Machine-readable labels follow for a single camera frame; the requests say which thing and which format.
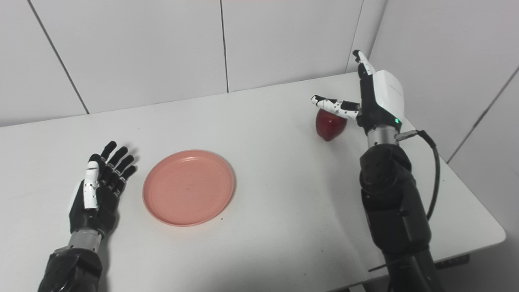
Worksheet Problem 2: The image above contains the black table frame bar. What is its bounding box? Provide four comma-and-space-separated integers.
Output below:
436, 254, 470, 270

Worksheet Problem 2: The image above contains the pink round plate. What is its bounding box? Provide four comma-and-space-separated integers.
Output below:
142, 150, 235, 227

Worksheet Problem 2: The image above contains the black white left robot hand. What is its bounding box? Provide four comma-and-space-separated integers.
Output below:
69, 140, 137, 237

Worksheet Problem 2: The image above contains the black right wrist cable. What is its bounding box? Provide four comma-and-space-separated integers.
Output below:
395, 129, 441, 221

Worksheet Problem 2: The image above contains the red apple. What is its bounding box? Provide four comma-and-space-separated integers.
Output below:
315, 109, 348, 142

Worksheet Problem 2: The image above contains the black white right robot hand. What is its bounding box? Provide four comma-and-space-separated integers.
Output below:
311, 49, 405, 134

